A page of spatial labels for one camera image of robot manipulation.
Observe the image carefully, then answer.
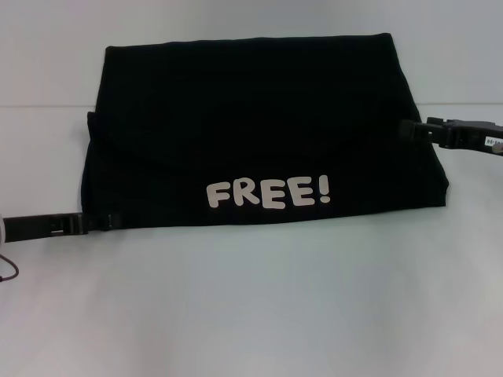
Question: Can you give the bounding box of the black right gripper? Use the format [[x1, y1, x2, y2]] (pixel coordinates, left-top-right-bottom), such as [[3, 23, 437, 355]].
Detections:
[[398, 115, 503, 156]]

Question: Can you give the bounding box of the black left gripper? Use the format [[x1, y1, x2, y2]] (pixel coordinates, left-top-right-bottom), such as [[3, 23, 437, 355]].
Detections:
[[3, 212, 119, 244]]

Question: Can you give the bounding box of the black t-shirt with white print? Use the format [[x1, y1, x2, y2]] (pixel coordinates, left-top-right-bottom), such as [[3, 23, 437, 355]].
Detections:
[[78, 34, 450, 233]]

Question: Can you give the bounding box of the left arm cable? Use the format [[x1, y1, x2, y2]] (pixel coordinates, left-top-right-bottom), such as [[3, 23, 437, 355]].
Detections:
[[0, 253, 20, 283]]

